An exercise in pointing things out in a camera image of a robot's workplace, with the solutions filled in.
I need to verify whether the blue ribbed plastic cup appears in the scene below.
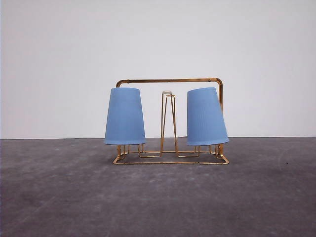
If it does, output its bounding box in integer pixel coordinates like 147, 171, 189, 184
104, 87, 146, 145

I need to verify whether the gold wire cup rack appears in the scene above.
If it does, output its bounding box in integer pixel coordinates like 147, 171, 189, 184
113, 78, 229, 165

